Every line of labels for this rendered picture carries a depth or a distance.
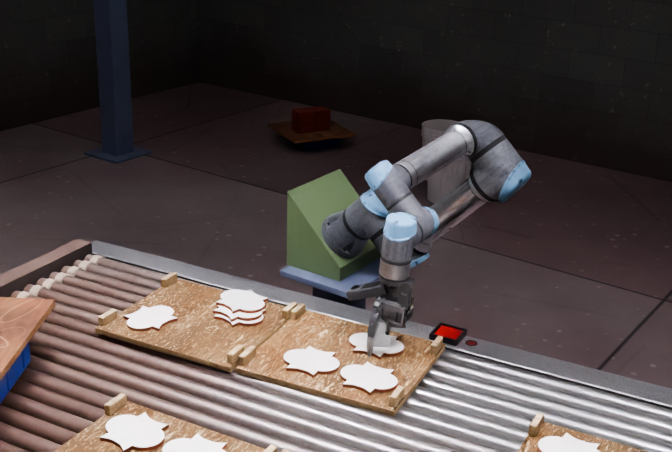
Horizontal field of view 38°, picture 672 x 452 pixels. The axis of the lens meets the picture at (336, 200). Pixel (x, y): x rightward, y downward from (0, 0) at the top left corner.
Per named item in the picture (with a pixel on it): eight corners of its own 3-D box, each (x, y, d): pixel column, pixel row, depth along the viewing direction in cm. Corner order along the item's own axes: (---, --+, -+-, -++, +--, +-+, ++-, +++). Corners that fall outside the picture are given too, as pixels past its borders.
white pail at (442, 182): (415, 200, 616) (418, 145, 603) (436, 188, 640) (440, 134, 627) (458, 210, 601) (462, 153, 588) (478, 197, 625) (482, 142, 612)
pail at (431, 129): (465, 184, 647) (469, 131, 635) (421, 184, 646) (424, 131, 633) (458, 170, 676) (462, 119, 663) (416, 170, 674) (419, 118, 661)
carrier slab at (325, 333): (301, 314, 261) (301, 309, 261) (445, 349, 245) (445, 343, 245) (235, 373, 231) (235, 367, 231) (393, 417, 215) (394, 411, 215)
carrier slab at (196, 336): (175, 282, 278) (175, 277, 277) (300, 315, 261) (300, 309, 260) (95, 333, 248) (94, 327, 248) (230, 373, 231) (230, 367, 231)
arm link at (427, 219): (421, 188, 241) (400, 200, 232) (447, 224, 240) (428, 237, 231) (400, 204, 246) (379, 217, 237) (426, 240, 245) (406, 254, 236)
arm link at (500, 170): (381, 231, 297) (510, 130, 266) (410, 270, 296) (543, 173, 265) (362, 243, 287) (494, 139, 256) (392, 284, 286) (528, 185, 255)
